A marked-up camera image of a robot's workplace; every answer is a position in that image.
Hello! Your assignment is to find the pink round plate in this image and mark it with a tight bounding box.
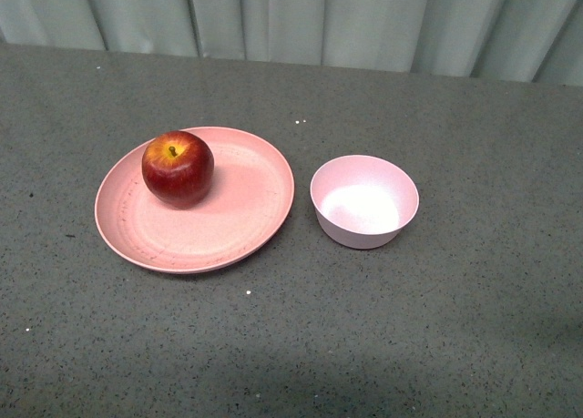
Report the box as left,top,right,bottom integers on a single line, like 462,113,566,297
95,127,294,274

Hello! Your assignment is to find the red yellow apple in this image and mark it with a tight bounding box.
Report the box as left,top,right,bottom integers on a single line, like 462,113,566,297
141,130,214,209

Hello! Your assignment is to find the white pleated curtain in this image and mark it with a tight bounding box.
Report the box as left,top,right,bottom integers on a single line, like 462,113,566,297
1,0,582,86

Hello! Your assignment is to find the light pink bowl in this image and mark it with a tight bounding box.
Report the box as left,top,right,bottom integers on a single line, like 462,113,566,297
310,155,419,250

